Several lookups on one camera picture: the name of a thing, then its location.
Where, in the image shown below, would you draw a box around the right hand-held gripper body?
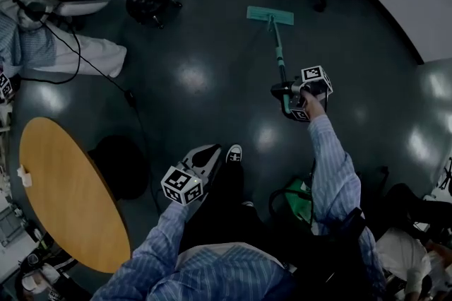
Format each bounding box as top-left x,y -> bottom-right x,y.
288,65 -> 334,124

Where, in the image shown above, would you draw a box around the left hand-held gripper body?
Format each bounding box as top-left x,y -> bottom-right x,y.
160,143 -> 223,206

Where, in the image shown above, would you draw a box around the teal mop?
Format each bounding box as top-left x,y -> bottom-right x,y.
246,5 -> 295,85

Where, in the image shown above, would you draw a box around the person's left forearm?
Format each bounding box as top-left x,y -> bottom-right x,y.
129,201 -> 194,279

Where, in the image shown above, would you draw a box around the person's right forearm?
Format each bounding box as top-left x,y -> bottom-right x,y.
304,93 -> 362,227

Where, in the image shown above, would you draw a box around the person's black trouser legs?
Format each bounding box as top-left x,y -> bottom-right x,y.
178,160 -> 294,260

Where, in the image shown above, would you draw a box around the person's black white sneaker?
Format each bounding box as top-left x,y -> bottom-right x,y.
225,143 -> 244,165

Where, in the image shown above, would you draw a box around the black round table base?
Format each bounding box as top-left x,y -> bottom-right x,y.
87,135 -> 150,201

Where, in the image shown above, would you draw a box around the person's striped shirt torso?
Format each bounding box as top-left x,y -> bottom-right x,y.
90,207 -> 388,301

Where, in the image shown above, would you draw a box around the round wooden table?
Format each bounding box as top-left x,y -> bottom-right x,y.
18,117 -> 132,274

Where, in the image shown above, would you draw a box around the white crumpled tissue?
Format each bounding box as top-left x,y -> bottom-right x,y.
16,164 -> 33,187

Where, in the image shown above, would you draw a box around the black tripod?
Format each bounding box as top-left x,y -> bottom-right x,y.
436,157 -> 452,195

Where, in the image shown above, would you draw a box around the green bucket with black hose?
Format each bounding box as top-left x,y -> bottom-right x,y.
268,177 -> 316,227

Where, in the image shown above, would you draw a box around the long black floor cable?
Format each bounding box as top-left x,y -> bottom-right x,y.
13,9 -> 165,216

